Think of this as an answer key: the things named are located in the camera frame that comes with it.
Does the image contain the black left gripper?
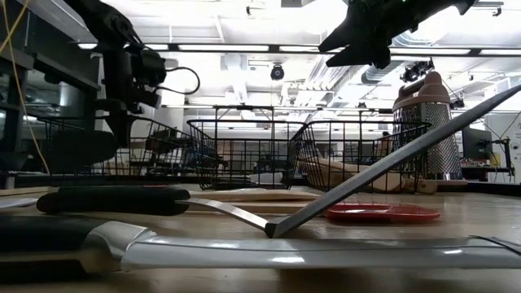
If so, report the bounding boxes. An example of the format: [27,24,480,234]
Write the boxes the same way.
[94,87,162,150]

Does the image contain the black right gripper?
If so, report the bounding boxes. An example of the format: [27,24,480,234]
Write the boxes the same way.
[318,0,420,70]

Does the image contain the grey silicone spatula wooden handle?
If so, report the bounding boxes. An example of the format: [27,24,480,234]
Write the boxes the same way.
[50,129,120,175]

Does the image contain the wooden slotted spatula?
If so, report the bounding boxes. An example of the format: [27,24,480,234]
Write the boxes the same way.
[299,156,408,193]

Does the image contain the black-handled steak knife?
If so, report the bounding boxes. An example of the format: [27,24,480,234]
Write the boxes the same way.
[0,197,41,211]
[201,172,285,191]
[0,215,521,282]

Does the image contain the wooden slotted spoon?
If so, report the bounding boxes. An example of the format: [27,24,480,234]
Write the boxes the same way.
[189,187,323,203]

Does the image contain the plain wooden spatula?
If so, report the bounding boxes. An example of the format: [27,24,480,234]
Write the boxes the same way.
[366,173,439,195]

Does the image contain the black ceiling spotlights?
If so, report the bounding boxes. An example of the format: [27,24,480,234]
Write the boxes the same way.
[400,59,436,85]

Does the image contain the person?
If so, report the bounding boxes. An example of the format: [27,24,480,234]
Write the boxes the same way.
[376,130,394,160]

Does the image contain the black monitor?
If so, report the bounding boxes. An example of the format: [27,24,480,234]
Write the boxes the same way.
[461,124,493,162]

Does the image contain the black wire basket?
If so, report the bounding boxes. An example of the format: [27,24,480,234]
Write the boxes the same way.
[287,120,432,195]
[38,116,217,189]
[186,119,307,192]

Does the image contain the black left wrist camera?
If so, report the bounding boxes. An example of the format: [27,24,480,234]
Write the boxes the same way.
[129,48,168,89]

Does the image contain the black turner red-marked handle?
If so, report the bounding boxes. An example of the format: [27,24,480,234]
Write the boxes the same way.
[35,84,521,240]

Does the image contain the black ceiling dome camera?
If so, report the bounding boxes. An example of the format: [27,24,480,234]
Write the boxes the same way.
[269,63,286,81]

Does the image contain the black left wrist camera cable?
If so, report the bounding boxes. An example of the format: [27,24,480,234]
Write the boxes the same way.
[154,65,202,97]

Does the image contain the yellow extension cord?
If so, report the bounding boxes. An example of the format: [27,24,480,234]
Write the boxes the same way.
[1,0,50,176]

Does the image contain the black ceiling light rail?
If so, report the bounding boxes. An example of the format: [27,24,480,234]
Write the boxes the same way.
[75,42,521,58]

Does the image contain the metal box grater pink handle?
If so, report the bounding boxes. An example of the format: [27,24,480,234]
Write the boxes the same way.
[392,71,466,182]

